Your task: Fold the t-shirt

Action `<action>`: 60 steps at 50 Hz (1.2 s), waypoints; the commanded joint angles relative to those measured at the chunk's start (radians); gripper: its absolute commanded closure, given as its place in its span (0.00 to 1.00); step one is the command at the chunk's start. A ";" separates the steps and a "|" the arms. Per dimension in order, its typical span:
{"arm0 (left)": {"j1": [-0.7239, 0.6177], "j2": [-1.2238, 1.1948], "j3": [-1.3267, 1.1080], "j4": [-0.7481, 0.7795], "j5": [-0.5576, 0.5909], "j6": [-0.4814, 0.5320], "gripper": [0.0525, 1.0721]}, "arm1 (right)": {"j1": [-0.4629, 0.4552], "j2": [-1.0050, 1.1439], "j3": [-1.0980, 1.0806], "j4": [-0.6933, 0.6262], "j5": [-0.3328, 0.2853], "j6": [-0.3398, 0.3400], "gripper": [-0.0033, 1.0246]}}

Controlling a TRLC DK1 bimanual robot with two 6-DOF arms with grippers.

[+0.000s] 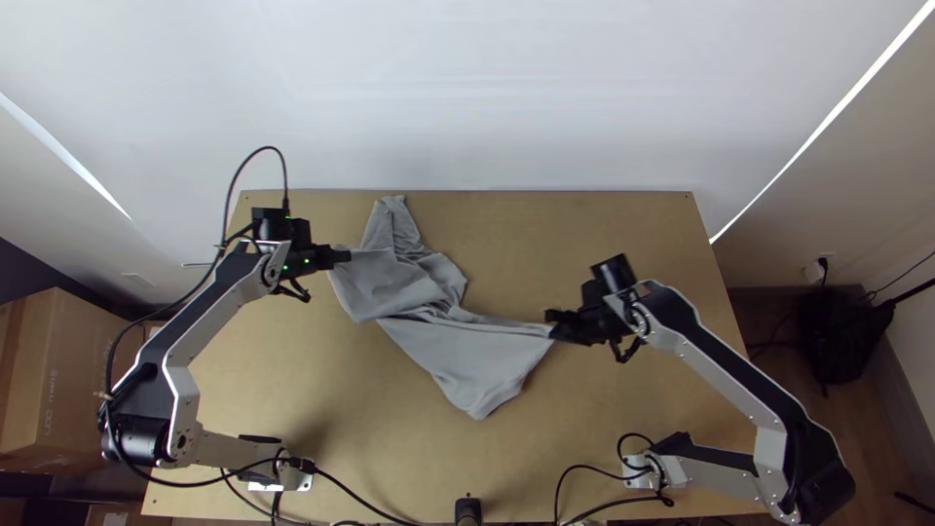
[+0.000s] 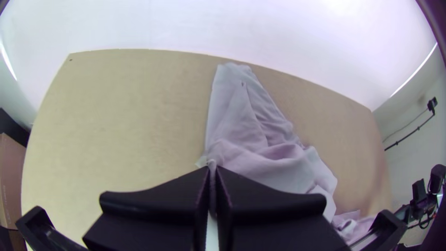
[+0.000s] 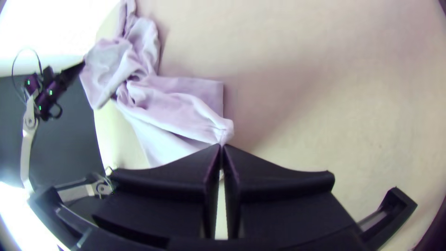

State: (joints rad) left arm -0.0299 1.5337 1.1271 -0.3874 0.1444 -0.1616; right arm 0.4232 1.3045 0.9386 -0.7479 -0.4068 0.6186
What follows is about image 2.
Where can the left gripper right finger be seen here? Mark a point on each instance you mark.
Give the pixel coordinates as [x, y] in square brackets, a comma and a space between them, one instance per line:
[271, 223]

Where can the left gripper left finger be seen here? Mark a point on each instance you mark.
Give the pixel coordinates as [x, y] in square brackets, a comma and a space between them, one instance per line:
[156, 216]

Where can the brown cardboard box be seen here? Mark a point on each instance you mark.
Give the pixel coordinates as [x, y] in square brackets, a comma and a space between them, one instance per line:
[10, 181]

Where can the grey t-shirt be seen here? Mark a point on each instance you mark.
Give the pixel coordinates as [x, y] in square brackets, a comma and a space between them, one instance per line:
[244, 132]

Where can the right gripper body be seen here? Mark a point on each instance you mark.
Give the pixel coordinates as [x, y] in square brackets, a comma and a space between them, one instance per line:
[437, 188]

